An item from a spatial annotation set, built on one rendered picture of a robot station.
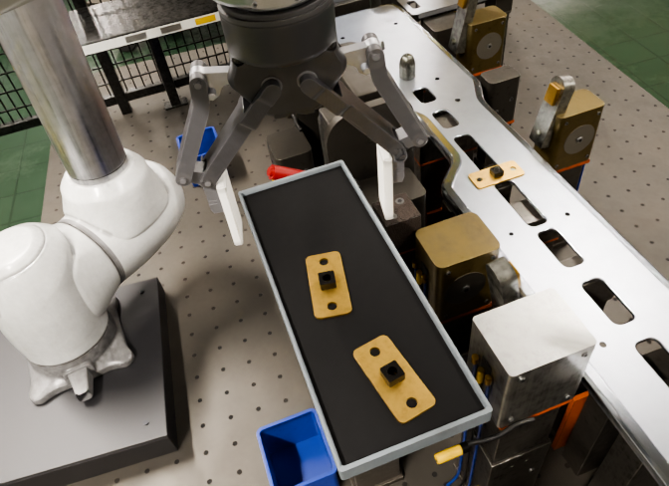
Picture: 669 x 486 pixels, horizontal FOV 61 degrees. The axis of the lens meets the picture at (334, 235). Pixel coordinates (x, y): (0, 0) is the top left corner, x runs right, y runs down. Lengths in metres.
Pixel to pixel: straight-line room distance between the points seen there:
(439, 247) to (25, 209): 2.39
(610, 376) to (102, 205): 0.79
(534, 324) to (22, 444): 0.84
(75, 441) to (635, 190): 1.23
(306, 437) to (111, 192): 0.52
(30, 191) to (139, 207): 1.98
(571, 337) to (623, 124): 1.06
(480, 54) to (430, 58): 0.12
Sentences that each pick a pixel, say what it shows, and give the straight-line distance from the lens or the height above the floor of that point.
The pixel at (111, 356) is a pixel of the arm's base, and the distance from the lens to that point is 1.12.
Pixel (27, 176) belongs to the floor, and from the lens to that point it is 3.11.
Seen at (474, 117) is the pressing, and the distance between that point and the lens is 1.08.
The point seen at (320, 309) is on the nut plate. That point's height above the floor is 1.16.
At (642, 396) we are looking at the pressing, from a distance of 0.75.
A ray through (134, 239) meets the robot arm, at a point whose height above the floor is 0.93.
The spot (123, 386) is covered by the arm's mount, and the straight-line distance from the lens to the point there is 1.10.
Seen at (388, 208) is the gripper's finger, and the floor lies 1.27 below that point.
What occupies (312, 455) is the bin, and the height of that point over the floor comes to 0.70.
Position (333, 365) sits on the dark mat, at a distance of 0.54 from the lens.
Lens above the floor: 1.62
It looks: 46 degrees down
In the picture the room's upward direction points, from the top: 9 degrees counter-clockwise
